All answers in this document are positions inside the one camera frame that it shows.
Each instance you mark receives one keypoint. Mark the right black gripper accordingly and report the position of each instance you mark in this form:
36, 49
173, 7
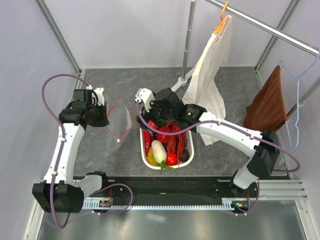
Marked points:
149, 115

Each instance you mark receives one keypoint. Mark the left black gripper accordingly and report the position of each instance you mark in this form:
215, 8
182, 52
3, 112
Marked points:
104, 121

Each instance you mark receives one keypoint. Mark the red apple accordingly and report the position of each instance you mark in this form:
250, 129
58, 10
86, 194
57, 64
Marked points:
152, 125

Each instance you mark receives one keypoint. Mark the clear zip top bag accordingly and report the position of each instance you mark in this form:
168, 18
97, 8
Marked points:
121, 121

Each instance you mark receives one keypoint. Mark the white radish with leaves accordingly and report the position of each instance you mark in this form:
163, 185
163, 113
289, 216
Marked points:
160, 155

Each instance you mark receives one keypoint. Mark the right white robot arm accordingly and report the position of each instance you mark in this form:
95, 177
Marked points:
259, 146

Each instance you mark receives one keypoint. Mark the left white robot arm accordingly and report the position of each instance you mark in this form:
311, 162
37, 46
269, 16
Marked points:
58, 192

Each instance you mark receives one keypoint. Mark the red chili pepper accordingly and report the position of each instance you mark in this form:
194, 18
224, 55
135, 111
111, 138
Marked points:
147, 141

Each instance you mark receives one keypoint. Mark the red crayfish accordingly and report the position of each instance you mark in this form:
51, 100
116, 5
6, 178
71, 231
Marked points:
176, 144

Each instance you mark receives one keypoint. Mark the white hanging shirt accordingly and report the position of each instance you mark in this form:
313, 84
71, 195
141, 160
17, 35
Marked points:
202, 89

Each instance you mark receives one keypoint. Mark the white plastic basket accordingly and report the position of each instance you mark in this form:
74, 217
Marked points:
189, 147

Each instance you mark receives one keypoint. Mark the red tomato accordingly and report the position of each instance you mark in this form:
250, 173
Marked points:
171, 159

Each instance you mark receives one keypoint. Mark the dark grape bunch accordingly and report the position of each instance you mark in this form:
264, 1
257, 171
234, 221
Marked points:
184, 157

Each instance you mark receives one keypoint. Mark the yellow green mango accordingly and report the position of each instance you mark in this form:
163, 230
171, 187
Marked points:
151, 159

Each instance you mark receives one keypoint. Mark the brown hanging towel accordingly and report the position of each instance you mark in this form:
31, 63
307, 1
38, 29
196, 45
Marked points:
267, 110

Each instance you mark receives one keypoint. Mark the orange clothes hanger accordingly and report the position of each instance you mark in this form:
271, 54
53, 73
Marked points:
219, 28

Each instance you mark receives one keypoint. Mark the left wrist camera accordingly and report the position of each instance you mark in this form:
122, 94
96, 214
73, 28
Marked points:
97, 95

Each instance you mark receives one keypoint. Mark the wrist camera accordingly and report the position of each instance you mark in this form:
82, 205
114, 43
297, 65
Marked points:
97, 95
145, 96

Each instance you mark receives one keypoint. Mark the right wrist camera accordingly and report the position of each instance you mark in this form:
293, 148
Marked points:
145, 96

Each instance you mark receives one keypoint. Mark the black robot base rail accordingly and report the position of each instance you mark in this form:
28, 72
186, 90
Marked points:
182, 190

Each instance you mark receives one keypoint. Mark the white slotted cable duct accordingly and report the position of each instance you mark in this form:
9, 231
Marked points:
104, 204

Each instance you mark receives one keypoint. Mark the blue wire hanger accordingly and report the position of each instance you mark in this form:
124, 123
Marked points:
297, 103

